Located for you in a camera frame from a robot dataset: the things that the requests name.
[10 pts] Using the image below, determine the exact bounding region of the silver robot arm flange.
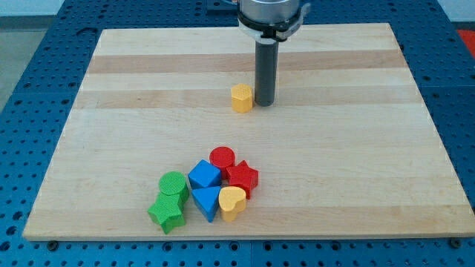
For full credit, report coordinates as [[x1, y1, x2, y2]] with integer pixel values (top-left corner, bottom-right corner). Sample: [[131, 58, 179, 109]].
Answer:
[[237, 0, 311, 45]]

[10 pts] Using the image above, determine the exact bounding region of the red star block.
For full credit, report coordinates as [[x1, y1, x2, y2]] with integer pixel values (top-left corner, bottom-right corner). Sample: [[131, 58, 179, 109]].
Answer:
[[226, 160, 259, 200]]

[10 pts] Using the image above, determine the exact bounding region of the red cylinder block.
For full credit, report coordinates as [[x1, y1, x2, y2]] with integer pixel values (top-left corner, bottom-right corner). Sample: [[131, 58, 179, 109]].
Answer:
[[209, 146, 236, 179]]

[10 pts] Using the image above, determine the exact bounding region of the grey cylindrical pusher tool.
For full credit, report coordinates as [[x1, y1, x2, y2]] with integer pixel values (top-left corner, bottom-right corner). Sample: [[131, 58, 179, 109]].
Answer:
[[255, 42, 278, 107]]

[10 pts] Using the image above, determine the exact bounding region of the light wooden board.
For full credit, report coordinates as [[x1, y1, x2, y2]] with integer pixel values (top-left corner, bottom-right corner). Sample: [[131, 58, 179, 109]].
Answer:
[[23, 23, 474, 241]]

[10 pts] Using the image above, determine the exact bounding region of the blue triangle block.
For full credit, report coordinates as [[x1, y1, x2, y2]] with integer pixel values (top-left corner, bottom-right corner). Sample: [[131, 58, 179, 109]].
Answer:
[[191, 186, 221, 223]]

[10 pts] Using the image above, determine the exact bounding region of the yellow heart block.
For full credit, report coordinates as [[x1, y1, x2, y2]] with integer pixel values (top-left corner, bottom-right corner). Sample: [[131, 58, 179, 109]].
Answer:
[[218, 186, 246, 223]]

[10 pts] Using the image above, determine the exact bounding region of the green cylinder block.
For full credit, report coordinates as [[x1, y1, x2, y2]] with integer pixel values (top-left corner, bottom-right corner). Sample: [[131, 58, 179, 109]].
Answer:
[[159, 171, 189, 204]]

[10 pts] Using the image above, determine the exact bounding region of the yellow hexagon block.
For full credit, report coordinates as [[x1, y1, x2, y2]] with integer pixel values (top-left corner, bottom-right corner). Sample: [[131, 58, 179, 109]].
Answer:
[[231, 84, 253, 113]]

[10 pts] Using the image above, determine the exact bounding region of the blue cube block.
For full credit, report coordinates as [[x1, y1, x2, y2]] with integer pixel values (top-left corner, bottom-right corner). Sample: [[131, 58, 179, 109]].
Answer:
[[188, 159, 221, 189]]

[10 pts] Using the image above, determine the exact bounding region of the green star block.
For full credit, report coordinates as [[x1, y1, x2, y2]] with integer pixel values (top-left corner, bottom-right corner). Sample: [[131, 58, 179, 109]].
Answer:
[[147, 193, 186, 234]]

